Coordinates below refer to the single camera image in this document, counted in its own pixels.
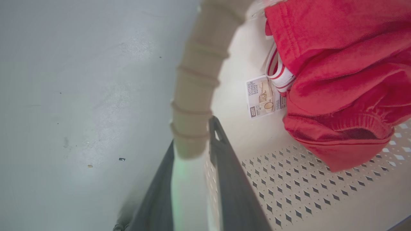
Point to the paper product label sticker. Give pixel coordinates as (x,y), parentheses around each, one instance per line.
(262,96)

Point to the white perforated plastic laundry basket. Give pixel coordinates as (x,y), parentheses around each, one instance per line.
(305,192)

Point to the red fleece garment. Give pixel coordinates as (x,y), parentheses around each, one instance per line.
(346,80)

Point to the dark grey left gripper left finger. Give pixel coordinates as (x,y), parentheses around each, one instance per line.
(154,202)

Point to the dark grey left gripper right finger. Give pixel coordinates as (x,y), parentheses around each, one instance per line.
(236,192)

